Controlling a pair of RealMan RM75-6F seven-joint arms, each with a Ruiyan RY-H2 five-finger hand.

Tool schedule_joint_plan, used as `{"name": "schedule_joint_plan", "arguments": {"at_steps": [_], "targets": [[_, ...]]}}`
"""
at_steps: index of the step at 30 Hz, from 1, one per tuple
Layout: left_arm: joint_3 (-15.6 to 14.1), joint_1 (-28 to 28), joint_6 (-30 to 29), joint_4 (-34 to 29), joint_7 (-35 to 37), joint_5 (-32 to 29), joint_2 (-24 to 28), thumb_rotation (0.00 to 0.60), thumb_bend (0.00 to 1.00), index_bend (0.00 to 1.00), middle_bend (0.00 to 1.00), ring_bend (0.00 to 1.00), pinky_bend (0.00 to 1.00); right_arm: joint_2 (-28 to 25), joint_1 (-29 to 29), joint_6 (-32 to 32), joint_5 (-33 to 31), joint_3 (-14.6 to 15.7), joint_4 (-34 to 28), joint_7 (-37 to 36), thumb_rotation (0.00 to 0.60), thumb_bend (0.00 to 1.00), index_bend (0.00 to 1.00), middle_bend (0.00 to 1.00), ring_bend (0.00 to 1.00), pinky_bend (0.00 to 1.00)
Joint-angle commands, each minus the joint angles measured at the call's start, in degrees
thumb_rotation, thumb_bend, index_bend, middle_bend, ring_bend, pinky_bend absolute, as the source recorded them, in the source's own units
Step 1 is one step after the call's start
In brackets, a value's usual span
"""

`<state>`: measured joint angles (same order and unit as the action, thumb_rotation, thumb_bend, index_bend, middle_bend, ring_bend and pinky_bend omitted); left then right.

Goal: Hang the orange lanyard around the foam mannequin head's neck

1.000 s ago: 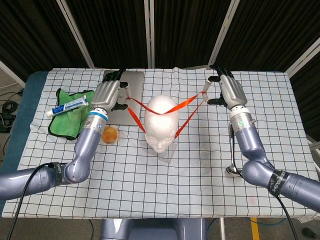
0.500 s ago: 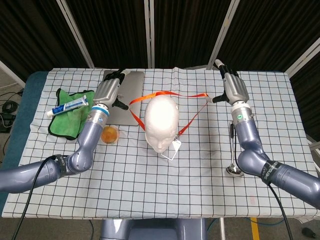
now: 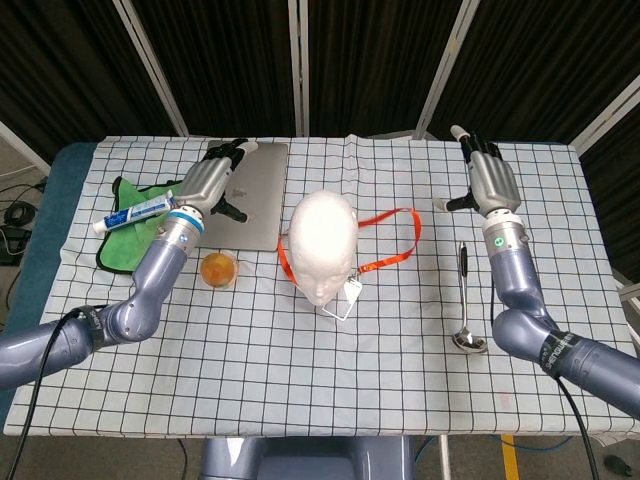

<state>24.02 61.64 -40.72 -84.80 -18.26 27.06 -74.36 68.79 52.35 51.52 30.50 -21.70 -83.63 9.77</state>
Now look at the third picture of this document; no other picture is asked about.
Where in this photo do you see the clear badge holder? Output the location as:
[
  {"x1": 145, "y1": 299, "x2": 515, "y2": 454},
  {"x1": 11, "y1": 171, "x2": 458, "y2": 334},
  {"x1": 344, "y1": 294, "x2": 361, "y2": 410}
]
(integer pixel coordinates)
[{"x1": 319, "y1": 277, "x2": 364, "y2": 322}]

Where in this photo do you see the white blue toothpaste tube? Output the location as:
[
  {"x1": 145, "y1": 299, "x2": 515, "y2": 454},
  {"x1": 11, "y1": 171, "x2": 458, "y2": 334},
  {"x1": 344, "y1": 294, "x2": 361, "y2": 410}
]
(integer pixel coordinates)
[{"x1": 92, "y1": 189, "x2": 177, "y2": 235}]

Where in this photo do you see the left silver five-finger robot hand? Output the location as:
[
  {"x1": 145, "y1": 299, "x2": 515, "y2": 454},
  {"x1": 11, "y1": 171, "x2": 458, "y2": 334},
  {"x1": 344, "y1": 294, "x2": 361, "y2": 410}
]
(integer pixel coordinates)
[{"x1": 174, "y1": 138, "x2": 260, "y2": 225}]

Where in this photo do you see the black pleated screen panel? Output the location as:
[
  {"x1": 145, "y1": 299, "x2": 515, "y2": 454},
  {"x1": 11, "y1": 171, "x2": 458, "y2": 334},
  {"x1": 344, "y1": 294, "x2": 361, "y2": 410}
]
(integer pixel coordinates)
[
  {"x1": 124, "y1": 0, "x2": 301, "y2": 137},
  {"x1": 0, "y1": 0, "x2": 176, "y2": 161},
  {"x1": 304, "y1": 0, "x2": 466, "y2": 139},
  {"x1": 579, "y1": 99, "x2": 640, "y2": 271},
  {"x1": 429, "y1": 0, "x2": 640, "y2": 144}
]

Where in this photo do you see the grey closed laptop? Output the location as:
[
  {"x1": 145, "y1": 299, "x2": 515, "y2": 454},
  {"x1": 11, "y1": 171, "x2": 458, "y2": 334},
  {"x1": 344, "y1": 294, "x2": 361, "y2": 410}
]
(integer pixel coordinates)
[{"x1": 188, "y1": 139, "x2": 290, "y2": 253}]

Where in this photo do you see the white screen frame post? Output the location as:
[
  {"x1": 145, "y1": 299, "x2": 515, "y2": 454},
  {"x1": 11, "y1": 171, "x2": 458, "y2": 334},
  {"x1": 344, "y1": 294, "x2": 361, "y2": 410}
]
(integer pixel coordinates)
[
  {"x1": 413, "y1": 0, "x2": 482, "y2": 141},
  {"x1": 0, "y1": 119, "x2": 52, "y2": 174},
  {"x1": 573, "y1": 74, "x2": 640, "y2": 156},
  {"x1": 287, "y1": 0, "x2": 310, "y2": 137},
  {"x1": 112, "y1": 0, "x2": 190, "y2": 137}
]

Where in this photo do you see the green microfibre cloth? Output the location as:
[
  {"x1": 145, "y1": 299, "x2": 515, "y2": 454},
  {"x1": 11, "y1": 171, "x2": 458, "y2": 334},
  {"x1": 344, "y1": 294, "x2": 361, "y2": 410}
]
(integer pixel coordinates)
[{"x1": 95, "y1": 175, "x2": 194, "y2": 281}]

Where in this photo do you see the white black checked tablecloth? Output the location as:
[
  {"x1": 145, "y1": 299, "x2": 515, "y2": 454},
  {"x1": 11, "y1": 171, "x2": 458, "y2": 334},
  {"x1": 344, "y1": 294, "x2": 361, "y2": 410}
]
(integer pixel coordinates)
[{"x1": 2, "y1": 133, "x2": 621, "y2": 440}]

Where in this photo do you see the clear cup with orange jelly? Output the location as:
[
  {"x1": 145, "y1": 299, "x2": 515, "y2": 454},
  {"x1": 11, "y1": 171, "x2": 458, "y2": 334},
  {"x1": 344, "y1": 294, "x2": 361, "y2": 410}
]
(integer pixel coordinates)
[{"x1": 199, "y1": 251, "x2": 240, "y2": 290}]

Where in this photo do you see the orange lanyard strap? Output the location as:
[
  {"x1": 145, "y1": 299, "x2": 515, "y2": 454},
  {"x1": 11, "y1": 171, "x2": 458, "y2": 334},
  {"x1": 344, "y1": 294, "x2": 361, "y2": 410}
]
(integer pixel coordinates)
[{"x1": 277, "y1": 207, "x2": 421, "y2": 286}]

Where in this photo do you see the black coiled floor cable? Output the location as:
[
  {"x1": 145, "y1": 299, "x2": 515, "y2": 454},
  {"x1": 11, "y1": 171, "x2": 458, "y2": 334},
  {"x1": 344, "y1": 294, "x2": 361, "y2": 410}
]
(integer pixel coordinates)
[{"x1": 0, "y1": 184, "x2": 49, "y2": 226}]

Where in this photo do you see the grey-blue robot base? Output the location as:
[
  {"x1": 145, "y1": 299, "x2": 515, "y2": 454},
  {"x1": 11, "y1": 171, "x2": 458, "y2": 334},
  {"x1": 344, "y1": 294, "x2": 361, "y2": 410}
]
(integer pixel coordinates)
[{"x1": 199, "y1": 435, "x2": 417, "y2": 480}]

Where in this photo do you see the black power adapter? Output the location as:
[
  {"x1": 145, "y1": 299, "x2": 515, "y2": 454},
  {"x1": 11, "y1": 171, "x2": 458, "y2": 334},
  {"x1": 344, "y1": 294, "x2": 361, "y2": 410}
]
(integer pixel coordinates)
[{"x1": 0, "y1": 224, "x2": 32, "y2": 266}]

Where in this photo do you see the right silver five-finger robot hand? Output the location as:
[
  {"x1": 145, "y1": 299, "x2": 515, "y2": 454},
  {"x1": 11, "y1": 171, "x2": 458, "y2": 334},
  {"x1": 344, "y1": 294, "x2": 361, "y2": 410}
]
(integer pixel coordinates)
[{"x1": 432, "y1": 124, "x2": 524, "y2": 217}]

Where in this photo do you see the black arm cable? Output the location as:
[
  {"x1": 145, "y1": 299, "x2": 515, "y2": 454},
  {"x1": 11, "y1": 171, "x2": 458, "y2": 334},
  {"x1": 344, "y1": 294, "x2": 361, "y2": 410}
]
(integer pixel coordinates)
[
  {"x1": 558, "y1": 372, "x2": 601, "y2": 480},
  {"x1": 10, "y1": 307, "x2": 84, "y2": 480}
]

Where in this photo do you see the metal ladle black handle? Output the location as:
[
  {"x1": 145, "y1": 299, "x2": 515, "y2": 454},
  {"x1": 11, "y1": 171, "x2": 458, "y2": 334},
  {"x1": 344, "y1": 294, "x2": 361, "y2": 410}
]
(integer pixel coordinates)
[{"x1": 451, "y1": 241, "x2": 490, "y2": 355}]

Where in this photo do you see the blue padded table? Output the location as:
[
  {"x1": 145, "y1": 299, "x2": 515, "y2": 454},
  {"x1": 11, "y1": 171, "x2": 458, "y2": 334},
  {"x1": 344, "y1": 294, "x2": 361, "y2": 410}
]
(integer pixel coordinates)
[{"x1": 0, "y1": 141, "x2": 101, "y2": 426}]

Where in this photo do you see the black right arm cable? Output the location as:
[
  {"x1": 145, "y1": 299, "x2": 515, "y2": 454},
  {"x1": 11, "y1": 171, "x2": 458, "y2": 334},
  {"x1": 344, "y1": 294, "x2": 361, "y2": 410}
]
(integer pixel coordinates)
[{"x1": 558, "y1": 372, "x2": 601, "y2": 480}]

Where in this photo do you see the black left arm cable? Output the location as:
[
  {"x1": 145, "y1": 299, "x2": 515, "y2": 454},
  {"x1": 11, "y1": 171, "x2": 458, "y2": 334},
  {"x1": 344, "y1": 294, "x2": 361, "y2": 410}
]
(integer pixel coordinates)
[{"x1": 10, "y1": 307, "x2": 84, "y2": 480}]

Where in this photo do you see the white table leg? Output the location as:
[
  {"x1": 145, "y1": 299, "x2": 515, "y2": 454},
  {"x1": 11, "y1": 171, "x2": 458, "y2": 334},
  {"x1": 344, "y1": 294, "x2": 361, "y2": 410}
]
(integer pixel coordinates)
[{"x1": 438, "y1": 434, "x2": 453, "y2": 480}]

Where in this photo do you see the white foam mannequin head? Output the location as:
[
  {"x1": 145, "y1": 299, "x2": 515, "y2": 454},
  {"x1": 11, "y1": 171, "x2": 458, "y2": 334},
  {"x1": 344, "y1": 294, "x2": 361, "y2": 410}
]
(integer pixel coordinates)
[{"x1": 288, "y1": 189, "x2": 361, "y2": 307}]

